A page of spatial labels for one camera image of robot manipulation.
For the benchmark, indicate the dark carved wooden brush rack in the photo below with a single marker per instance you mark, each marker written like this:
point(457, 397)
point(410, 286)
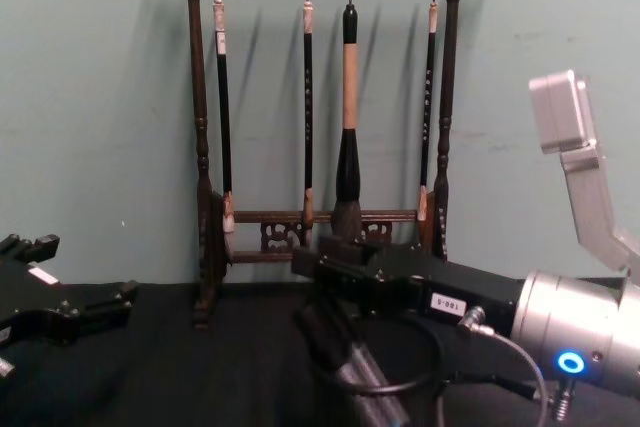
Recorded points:
point(199, 97)

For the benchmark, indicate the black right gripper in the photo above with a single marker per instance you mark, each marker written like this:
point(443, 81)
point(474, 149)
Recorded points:
point(450, 287)

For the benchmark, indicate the thin black brush, white cap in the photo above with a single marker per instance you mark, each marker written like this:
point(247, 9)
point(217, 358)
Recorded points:
point(429, 97)
point(223, 97)
point(308, 97)

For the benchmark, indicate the black table cloth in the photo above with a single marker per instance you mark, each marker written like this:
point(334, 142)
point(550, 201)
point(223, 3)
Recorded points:
point(200, 377)

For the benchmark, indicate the grey metal rod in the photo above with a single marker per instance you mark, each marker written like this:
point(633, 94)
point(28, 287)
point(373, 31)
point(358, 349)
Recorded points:
point(372, 389)

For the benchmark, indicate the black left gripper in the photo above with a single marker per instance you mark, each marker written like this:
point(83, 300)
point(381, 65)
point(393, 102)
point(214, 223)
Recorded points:
point(25, 297)

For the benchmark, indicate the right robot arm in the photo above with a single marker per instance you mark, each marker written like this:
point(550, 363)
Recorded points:
point(570, 317)

